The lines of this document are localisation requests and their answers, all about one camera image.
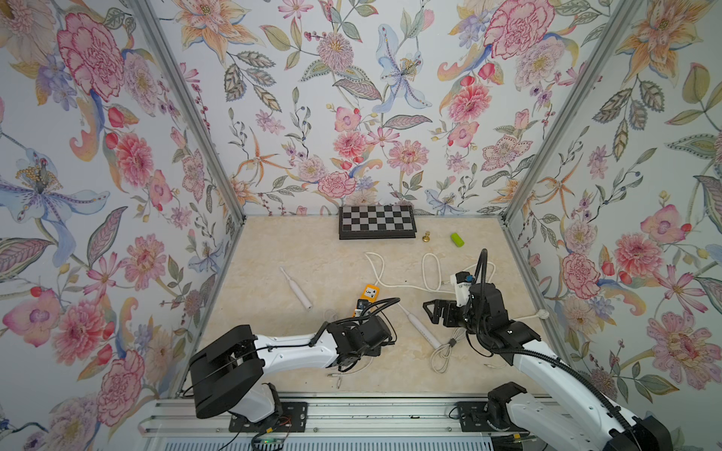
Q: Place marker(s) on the black white chessboard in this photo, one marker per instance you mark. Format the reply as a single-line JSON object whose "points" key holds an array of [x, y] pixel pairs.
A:
{"points": [[383, 222]]}

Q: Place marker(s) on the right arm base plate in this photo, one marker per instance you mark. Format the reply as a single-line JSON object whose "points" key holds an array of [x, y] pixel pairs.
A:
{"points": [[475, 416]]}

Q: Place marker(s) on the orange power strip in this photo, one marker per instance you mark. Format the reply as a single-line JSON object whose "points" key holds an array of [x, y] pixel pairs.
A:
{"points": [[368, 297]]}

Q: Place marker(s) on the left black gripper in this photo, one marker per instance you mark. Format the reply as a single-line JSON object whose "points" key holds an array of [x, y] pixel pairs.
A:
{"points": [[376, 349]]}

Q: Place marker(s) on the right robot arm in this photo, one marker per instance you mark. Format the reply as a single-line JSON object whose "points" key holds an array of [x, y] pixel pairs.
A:
{"points": [[590, 420]]}

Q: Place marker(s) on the green plastic cap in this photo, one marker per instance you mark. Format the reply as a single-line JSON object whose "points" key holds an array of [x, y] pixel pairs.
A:
{"points": [[457, 239]]}

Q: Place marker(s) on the white electric toothbrush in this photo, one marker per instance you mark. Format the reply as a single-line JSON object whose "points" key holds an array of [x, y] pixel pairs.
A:
{"points": [[422, 329], [297, 290]]}

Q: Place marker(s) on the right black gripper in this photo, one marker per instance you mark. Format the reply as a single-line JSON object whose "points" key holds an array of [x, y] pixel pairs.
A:
{"points": [[450, 307]]}

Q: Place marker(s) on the aluminium mounting rail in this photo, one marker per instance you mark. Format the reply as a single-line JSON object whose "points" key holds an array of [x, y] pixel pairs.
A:
{"points": [[334, 415]]}

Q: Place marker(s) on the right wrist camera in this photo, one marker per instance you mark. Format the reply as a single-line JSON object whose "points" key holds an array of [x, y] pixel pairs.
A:
{"points": [[462, 283]]}

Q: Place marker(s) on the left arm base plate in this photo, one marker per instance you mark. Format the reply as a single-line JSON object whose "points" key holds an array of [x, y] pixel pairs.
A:
{"points": [[290, 416]]}

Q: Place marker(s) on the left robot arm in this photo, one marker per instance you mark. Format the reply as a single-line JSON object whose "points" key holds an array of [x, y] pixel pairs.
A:
{"points": [[226, 375]]}

